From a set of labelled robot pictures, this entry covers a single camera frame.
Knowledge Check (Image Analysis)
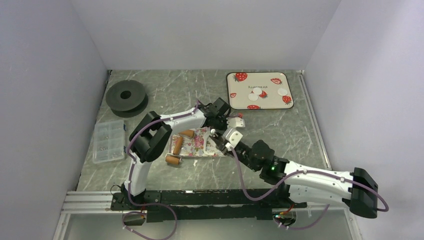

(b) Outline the round white wrapper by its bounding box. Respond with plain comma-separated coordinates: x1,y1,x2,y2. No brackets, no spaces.
277,88,289,96
251,87,263,95
248,93,259,102

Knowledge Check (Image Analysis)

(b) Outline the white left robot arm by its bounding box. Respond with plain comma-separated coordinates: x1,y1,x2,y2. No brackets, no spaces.
123,97,231,210

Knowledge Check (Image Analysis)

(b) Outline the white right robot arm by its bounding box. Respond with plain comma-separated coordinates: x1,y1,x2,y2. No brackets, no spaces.
228,140,381,219

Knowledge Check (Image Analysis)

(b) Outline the black filament spool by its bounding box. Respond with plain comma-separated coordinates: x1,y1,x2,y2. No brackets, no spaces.
105,79,149,118

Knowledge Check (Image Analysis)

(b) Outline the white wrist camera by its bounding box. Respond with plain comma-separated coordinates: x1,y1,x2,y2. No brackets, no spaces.
222,127,243,151
226,113,246,128

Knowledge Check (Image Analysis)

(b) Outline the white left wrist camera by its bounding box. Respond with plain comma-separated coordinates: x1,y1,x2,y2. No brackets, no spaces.
226,113,246,128

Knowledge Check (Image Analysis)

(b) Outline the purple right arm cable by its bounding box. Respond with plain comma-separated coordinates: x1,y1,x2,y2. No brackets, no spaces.
225,144,389,232

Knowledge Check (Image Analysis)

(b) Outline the white dough scrap strip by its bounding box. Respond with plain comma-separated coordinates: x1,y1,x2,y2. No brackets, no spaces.
203,135,219,157

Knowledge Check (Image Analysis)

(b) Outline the clear plastic parts box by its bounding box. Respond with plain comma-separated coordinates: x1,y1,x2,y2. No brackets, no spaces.
92,119,126,164

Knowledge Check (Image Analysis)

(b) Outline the aluminium frame rail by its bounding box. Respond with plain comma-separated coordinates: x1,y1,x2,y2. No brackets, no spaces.
61,191,113,214

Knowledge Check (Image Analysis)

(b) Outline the round white wrapper right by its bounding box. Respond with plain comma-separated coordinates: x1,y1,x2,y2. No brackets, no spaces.
277,88,289,96

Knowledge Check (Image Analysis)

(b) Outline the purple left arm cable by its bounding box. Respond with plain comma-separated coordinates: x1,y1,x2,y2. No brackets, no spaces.
121,99,200,240

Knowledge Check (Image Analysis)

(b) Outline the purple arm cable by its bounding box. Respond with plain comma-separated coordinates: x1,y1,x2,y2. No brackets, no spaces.
225,144,389,232
121,99,200,240

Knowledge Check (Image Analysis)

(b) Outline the wooden handled dough scraper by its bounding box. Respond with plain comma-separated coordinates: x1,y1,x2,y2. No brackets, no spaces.
210,128,228,156

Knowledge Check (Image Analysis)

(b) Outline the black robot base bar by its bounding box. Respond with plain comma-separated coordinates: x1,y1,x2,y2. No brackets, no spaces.
110,189,307,223

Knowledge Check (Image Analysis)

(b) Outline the floral print tray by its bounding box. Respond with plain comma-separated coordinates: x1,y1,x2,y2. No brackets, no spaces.
168,127,224,158

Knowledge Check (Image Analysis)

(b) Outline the round white wrapper left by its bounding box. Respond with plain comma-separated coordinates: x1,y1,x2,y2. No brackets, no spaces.
248,93,259,102

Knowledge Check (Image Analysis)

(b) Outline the round white wrapper middle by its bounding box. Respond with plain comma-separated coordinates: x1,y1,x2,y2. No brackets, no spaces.
251,87,263,95

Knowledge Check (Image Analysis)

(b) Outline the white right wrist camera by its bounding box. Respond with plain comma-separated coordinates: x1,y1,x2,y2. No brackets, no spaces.
222,127,243,151

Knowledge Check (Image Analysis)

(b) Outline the wooden rolling pin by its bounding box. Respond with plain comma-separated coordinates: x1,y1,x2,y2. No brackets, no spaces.
165,129,195,165

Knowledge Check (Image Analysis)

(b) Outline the strawberry print tray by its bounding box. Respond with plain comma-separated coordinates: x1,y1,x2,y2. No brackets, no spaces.
226,71,294,110

